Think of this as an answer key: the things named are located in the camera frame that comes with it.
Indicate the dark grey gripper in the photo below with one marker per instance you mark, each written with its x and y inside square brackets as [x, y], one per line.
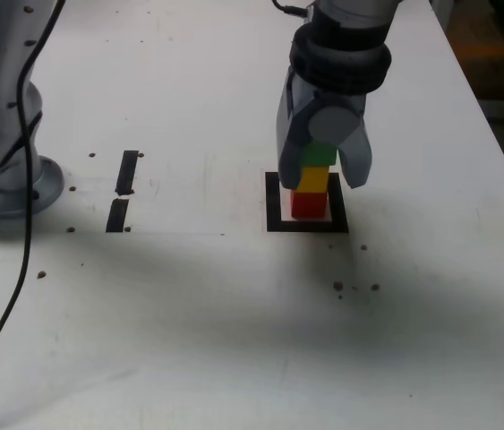
[336, 97]

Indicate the green cube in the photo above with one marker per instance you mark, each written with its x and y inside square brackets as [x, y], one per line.
[321, 156]

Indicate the yellow cube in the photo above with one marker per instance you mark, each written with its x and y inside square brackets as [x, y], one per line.
[315, 179]

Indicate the red cube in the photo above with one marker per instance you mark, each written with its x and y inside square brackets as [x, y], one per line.
[309, 205]

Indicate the black tape square outline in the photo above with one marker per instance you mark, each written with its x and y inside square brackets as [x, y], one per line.
[274, 210]

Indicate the black tape strip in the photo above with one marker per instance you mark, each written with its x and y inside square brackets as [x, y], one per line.
[125, 174]

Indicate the brown wooden furniture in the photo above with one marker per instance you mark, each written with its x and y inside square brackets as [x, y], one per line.
[502, 45]

